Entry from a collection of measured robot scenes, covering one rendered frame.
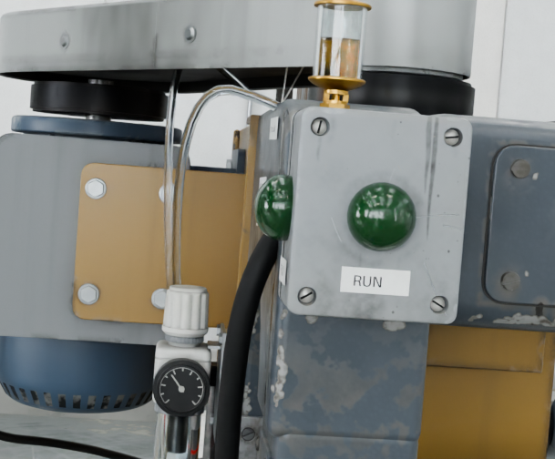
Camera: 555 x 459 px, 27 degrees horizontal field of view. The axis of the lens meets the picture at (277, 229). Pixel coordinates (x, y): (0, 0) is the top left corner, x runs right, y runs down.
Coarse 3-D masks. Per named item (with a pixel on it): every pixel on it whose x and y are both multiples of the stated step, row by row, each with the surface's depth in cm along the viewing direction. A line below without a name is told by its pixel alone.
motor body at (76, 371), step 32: (32, 128) 95; (64, 128) 94; (96, 128) 94; (128, 128) 95; (160, 128) 97; (0, 352) 98; (32, 352) 95; (64, 352) 95; (96, 352) 95; (128, 352) 96; (32, 384) 95; (64, 384) 95; (96, 384) 95; (128, 384) 97
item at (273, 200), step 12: (276, 180) 50; (288, 180) 50; (264, 192) 50; (276, 192) 50; (288, 192) 50; (264, 204) 50; (276, 204) 50; (288, 204) 50; (264, 216) 50; (276, 216) 50; (288, 216) 50; (264, 228) 50; (276, 228) 50; (288, 228) 50
